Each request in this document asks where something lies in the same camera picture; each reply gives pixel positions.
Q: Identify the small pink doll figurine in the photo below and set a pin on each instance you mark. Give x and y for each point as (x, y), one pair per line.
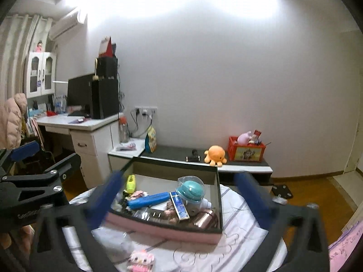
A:
(39, 47)

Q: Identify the orange octopus plush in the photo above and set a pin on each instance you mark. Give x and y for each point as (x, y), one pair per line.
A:
(215, 154)

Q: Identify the pink plush toy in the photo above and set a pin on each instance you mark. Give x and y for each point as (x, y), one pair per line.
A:
(244, 138)

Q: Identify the pink storage box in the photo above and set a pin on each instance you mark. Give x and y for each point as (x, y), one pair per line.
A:
(158, 228)

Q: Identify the white room door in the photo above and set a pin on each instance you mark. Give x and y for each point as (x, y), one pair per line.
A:
(350, 150)

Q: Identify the red white packet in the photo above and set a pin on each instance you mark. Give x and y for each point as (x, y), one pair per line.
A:
(257, 136)

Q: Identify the clear bottle with red cap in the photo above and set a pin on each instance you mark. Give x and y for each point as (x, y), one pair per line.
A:
(124, 131)

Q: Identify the black bathroom scale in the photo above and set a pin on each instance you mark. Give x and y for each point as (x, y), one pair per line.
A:
(282, 191)

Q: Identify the pink printed quilt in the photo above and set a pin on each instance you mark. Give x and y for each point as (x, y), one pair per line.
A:
(348, 249)

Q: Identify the white glass-door wall cabinet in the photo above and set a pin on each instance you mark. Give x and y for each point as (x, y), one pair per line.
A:
(41, 55)

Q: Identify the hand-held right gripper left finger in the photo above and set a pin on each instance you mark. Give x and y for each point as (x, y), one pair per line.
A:
(107, 198)

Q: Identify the blue plastic case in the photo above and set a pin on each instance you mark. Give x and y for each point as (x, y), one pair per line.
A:
(150, 199)

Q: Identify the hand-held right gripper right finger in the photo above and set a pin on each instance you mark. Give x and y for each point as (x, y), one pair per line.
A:
(252, 201)

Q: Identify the pink mouse pad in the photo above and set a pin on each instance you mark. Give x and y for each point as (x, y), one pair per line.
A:
(76, 121)

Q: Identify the yellow-green long gadget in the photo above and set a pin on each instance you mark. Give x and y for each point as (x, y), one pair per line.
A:
(131, 183)

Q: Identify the teal brush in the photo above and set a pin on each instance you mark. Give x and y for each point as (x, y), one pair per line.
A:
(190, 191)

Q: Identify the red printed crate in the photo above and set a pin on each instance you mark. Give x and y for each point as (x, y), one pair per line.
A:
(246, 153)

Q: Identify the white desk with drawers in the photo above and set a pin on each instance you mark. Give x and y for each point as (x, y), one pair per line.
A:
(93, 147)

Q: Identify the white wall outlet strip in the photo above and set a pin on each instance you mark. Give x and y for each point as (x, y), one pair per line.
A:
(151, 110)

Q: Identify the black speaker box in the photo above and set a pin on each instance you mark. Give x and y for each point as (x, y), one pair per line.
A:
(107, 68)

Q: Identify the black computer tower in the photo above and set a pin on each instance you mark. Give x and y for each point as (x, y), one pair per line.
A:
(105, 99)

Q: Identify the white air conditioner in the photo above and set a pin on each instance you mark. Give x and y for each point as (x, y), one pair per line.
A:
(63, 27)

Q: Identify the blue white box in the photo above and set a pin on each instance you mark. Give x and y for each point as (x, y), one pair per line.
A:
(61, 103)

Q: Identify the red cloth item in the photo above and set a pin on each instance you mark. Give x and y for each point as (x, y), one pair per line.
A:
(51, 113)

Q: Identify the striped quilted tablecloth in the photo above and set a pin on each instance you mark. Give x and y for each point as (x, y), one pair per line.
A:
(241, 240)

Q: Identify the rose gold metallic box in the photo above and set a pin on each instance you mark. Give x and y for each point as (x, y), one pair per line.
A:
(204, 218)

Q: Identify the yellow blue snack bag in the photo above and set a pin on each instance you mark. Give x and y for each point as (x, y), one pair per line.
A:
(151, 140)

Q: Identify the cream desk ornament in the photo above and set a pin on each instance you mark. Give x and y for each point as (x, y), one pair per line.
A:
(95, 62)

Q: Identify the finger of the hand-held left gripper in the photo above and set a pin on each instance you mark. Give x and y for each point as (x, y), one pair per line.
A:
(25, 150)
(68, 164)

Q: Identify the red desk calendar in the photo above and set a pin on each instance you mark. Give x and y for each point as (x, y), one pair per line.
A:
(103, 48)

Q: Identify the pink puffer jacket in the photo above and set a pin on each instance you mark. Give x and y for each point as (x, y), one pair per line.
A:
(12, 119)

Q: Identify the brown block figure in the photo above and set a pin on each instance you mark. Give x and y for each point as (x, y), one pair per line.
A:
(170, 209)

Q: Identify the low white dark-top cabinet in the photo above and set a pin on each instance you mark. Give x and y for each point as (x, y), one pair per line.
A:
(170, 150)

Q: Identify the dark blue snack bar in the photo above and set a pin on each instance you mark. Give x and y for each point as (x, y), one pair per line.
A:
(180, 206)

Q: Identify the beige curtain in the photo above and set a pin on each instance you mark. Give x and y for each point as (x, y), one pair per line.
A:
(14, 62)

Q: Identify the black computer monitor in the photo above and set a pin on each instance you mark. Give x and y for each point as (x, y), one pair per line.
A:
(79, 90)

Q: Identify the clear plastic box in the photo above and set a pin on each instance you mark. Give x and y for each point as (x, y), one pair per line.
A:
(113, 243)

